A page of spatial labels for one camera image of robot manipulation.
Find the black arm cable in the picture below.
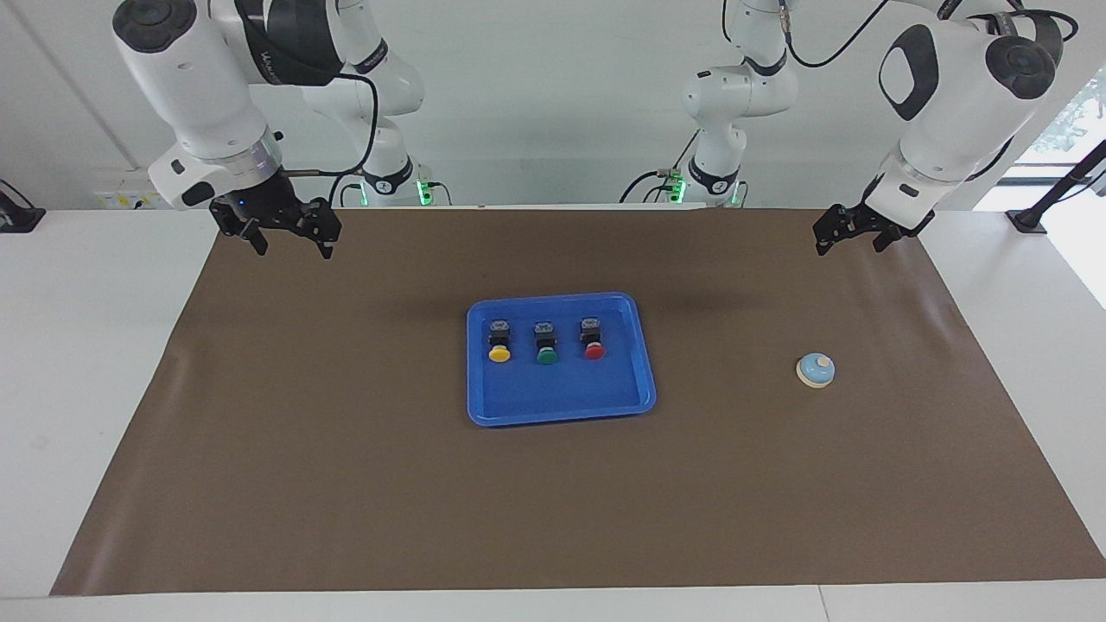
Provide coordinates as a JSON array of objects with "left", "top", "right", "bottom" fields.
[
  {"left": 281, "top": 72, "right": 381, "bottom": 180},
  {"left": 778, "top": 0, "right": 1081, "bottom": 70}
]

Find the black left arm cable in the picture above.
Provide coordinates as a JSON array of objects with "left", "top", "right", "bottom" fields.
[{"left": 778, "top": 0, "right": 1081, "bottom": 70}]

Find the brown table mat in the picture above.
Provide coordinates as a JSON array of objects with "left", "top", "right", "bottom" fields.
[{"left": 50, "top": 207, "right": 1106, "bottom": 597}]

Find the white wall outlet box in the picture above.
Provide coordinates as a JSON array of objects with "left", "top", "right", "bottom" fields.
[{"left": 93, "top": 177, "right": 167, "bottom": 210}]

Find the light blue service bell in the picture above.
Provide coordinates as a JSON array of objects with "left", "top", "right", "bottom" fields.
[{"left": 796, "top": 352, "right": 836, "bottom": 389}]

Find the black left base cable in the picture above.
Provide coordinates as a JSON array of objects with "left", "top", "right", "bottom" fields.
[{"left": 619, "top": 130, "right": 702, "bottom": 205}]

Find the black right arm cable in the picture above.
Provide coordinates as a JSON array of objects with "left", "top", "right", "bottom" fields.
[{"left": 281, "top": 72, "right": 381, "bottom": 180}]

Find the black clamp stand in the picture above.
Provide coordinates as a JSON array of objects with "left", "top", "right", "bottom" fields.
[{"left": 1005, "top": 138, "right": 1106, "bottom": 234}]

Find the black table mount bracket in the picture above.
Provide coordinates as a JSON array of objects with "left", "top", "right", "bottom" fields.
[{"left": 0, "top": 180, "right": 46, "bottom": 232}]

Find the blue plastic tray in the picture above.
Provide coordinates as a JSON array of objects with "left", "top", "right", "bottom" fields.
[{"left": 467, "top": 292, "right": 658, "bottom": 428}]

